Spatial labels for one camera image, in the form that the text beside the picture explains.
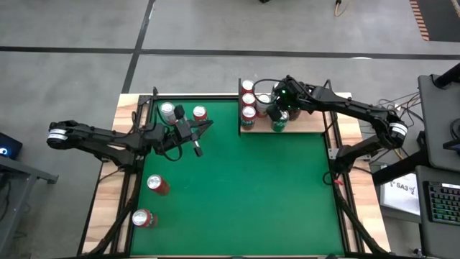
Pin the black mat with orange stripes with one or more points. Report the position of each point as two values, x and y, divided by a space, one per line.
443 21

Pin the black monitor pole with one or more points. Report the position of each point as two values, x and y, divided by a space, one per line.
449 76

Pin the black table clamp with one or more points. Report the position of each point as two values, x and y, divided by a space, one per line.
155 91

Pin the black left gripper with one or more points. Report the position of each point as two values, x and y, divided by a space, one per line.
183 130

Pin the grey side table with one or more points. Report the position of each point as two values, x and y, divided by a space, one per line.
32 172

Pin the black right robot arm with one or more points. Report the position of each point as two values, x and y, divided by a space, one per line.
359 108

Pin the backlit black keyboard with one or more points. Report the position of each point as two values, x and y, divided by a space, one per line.
445 203

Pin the silver and red can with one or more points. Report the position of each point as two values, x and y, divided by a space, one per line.
167 109

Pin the green table mat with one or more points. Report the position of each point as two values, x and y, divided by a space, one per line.
251 216

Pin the black support beam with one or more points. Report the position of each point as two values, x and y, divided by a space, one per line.
395 169

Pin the grey keyboard desk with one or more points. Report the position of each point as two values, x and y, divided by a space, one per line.
442 241

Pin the white SA3 sign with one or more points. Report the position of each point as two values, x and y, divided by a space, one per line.
399 196

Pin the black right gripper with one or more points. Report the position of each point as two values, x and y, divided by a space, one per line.
291 98

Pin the black desk accessory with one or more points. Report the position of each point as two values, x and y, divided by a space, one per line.
453 144

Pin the black metal rig frame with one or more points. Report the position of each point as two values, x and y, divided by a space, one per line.
233 97

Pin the white raspberry seltzer can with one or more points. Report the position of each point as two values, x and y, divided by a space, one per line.
262 100

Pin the small red clip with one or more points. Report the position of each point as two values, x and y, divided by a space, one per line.
336 182

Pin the grey metal bracket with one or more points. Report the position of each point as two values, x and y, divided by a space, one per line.
332 154

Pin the black device with blue light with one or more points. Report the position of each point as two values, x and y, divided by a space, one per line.
12 144

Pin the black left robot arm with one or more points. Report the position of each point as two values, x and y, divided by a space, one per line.
93 138

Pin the wooden shelf with black frame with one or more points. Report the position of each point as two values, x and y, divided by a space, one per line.
309 124

